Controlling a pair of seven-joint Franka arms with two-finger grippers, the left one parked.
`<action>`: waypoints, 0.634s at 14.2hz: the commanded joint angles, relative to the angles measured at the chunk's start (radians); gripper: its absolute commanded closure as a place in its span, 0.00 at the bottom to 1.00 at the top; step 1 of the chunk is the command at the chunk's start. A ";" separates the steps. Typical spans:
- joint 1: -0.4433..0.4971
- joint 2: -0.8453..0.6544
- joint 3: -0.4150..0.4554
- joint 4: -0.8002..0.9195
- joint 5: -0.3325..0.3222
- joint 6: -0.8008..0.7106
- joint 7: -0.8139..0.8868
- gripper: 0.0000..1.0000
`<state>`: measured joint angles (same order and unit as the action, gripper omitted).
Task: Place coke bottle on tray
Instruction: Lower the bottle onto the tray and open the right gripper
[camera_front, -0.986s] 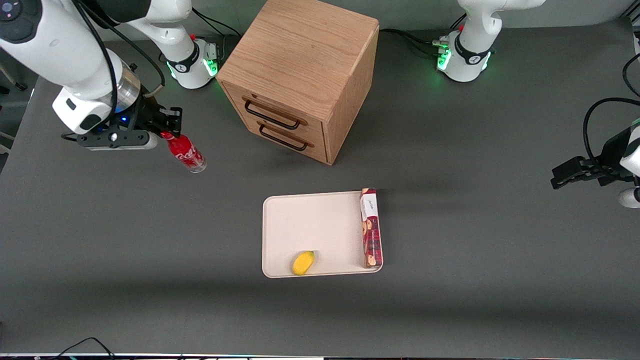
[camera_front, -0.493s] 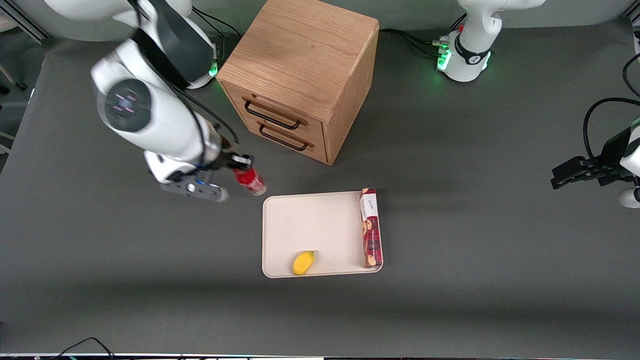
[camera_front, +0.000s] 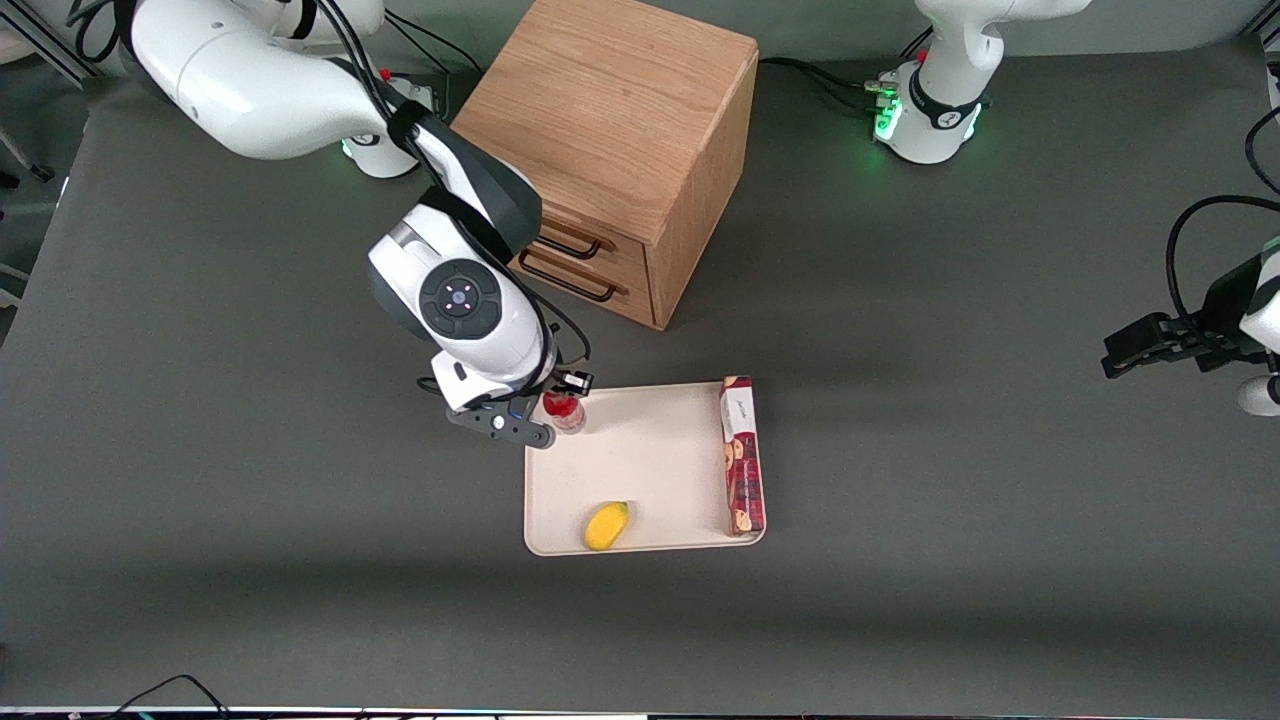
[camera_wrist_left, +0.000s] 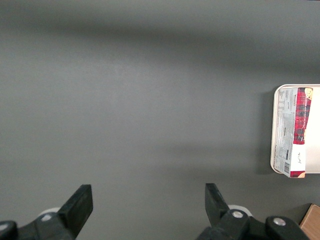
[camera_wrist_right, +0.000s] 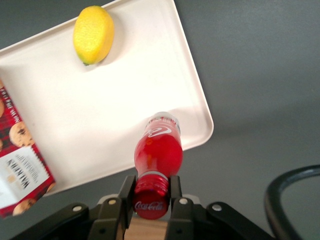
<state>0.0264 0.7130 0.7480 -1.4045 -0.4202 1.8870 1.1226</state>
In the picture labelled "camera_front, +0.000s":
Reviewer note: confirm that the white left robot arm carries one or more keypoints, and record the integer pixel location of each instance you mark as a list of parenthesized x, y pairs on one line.
[(940, 110)]

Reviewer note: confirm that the wooden drawer cabinet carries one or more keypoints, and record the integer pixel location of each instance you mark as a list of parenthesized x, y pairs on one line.
[(610, 100)]

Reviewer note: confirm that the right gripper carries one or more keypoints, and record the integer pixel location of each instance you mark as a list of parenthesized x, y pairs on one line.
[(572, 383)]

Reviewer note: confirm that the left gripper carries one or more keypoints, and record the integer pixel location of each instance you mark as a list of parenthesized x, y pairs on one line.
[(1218, 312)]

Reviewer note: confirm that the red tartan cookie box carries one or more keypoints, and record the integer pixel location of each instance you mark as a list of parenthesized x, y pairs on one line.
[(745, 480)]

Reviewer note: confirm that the small red-capped coke bottle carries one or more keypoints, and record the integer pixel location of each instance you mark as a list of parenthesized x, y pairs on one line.
[(567, 420)]

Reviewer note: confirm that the aluminium frame profile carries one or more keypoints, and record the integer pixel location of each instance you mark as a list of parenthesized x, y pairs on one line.
[(40, 45)]

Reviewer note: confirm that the yellow mango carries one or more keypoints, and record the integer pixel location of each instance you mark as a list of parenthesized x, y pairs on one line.
[(605, 527)]

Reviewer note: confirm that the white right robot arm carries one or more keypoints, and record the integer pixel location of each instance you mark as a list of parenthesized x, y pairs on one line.
[(250, 90)]

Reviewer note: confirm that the cream plastic tray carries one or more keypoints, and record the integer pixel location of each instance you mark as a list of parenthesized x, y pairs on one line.
[(660, 460)]

